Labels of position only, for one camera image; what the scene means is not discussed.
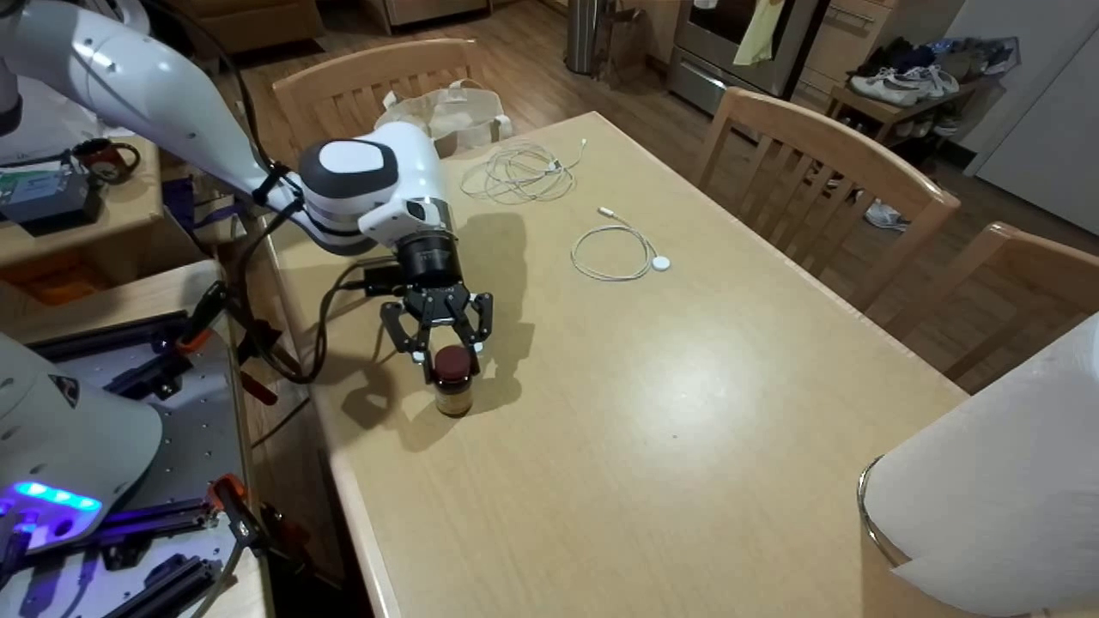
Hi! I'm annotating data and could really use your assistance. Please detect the wooden chair far side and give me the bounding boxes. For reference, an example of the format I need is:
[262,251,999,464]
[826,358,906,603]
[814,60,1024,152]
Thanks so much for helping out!
[939,224,1099,378]

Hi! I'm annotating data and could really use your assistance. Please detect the wooden chair with bag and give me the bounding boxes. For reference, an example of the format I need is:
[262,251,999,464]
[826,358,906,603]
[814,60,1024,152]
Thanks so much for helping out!
[270,38,481,143]

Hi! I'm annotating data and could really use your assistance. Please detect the white tote bag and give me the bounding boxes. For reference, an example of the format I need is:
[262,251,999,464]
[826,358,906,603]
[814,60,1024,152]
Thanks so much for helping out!
[376,85,512,158]

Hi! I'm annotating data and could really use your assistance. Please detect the tangled white cable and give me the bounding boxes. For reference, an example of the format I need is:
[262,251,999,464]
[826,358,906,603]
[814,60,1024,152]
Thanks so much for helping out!
[458,143,580,208]

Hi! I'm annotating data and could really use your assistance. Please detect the white lamp shade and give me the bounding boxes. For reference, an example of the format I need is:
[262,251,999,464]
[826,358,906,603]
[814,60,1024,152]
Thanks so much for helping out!
[857,315,1099,614]

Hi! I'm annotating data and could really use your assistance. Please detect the coiled white charger cable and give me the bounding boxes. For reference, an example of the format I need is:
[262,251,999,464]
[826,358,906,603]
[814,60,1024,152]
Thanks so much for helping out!
[565,203,678,285]

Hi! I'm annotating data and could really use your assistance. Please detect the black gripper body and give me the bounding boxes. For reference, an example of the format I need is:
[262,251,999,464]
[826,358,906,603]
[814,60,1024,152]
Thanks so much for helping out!
[364,230,473,342]

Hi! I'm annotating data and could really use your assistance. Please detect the wooden chair near middle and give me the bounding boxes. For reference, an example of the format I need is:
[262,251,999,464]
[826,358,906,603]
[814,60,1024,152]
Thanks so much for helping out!
[689,85,957,310]

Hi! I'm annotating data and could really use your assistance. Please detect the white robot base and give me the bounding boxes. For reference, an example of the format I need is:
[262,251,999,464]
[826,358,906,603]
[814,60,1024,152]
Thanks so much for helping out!
[0,338,163,552]

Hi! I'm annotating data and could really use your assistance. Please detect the white sneakers on rack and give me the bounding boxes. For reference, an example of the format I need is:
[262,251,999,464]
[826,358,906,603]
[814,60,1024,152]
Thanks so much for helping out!
[848,67,957,107]

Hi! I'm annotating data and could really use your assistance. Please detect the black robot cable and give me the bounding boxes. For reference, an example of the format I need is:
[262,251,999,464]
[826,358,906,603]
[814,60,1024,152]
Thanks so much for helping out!
[225,170,398,389]

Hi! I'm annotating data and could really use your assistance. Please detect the wooden shoe rack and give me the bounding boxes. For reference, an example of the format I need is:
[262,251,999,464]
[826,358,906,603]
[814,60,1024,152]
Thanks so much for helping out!
[826,81,974,158]

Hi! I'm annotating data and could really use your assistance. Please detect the small brown glass bottle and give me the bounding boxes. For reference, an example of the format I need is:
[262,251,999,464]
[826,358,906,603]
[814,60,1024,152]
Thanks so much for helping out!
[436,342,473,418]

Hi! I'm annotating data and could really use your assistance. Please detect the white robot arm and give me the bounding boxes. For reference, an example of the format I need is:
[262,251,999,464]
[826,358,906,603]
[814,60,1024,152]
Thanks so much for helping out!
[0,0,493,368]

